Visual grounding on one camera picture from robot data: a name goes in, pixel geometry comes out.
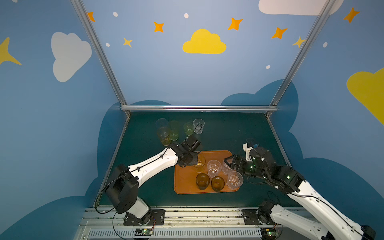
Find clear faceted glass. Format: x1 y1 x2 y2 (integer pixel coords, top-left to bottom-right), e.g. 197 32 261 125
222 162 236 176
193 119 205 135
207 160 222 178
227 171 244 190

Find short yellow glass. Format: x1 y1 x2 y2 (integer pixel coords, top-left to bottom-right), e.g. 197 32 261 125
193 155 206 173

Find orange plastic tray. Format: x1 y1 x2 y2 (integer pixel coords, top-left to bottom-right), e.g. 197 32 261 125
174 150 239 195

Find small olive textured cup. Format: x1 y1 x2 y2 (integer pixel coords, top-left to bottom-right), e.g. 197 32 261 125
211 176 226 192

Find dark olive textured cup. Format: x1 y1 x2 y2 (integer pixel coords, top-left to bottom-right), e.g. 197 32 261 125
196 173 211 191

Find clear faceted glass back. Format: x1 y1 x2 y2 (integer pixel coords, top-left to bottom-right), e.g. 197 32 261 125
193 119 205 135

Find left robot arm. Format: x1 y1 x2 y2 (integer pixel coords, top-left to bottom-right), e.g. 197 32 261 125
101 139 201 225

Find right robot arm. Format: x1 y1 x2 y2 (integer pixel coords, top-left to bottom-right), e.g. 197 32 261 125
224 144 376 240

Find short green glass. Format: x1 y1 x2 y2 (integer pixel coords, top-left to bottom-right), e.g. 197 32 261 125
183 122 195 136

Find tall amber glass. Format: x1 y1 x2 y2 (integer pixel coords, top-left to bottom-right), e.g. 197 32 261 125
157 127 172 146

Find tall green glass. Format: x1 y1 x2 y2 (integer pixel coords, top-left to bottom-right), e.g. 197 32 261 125
169 121 180 141

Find tall clear bluish glass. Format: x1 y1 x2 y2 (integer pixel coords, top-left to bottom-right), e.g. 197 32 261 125
155 118 169 129

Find right controller board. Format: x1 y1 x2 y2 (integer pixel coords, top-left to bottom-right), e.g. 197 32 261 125
261 228 279 240

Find controller board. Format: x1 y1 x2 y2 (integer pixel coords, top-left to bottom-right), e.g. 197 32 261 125
261 228 279 240
135 229 154 238

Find left controller board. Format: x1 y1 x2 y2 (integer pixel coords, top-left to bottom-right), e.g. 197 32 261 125
135 229 154 238

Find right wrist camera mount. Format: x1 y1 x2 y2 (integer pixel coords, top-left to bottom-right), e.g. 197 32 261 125
243 142 259 161

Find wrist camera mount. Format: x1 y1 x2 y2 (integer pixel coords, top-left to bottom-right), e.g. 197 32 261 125
243 142 259 161
181 135 201 152

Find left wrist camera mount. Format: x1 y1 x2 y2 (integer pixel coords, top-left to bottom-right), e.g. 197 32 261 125
181 135 201 152

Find aluminium rear frame bar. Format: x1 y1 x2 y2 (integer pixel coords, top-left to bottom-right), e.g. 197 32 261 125
121 105 278 112

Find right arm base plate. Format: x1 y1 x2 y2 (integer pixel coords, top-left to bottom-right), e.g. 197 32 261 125
241 209 271 225

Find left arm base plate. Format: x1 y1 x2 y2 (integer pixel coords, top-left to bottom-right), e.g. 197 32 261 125
124 209 165 226

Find front aluminium rail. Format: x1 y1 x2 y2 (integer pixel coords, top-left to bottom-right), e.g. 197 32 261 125
74 207 305 240

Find aluminium right frame post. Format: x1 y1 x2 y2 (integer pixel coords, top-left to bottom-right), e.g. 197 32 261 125
266 0 336 119

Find aluminium frame post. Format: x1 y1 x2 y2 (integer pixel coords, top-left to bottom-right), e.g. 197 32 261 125
266 0 336 119
71 0 127 107

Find aluminium left frame post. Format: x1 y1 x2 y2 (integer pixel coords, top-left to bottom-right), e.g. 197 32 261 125
71 0 127 107

